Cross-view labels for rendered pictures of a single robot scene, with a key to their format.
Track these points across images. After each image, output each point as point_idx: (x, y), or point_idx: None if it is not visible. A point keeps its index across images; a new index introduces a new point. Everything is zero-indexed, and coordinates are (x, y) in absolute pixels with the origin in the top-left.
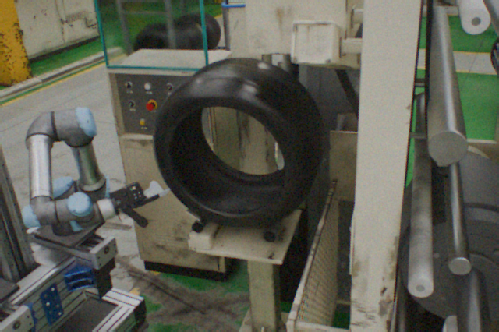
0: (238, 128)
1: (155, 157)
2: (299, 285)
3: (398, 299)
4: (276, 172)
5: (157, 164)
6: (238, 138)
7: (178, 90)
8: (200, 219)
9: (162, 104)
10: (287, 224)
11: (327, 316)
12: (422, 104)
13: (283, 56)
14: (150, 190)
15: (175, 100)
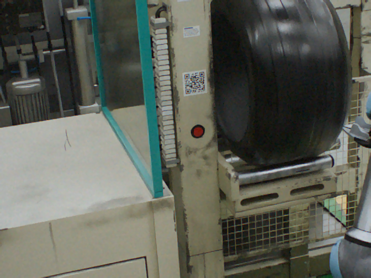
0: (214, 99)
1: (348, 93)
2: (356, 78)
3: (229, 159)
4: (222, 121)
5: (349, 101)
6: (215, 112)
7: (327, 3)
8: (322, 155)
9: (335, 27)
10: (234, 166)
11: (240, 230)
12: None
13: (86, 44)
14: (367, 123)
15: (334, 10)
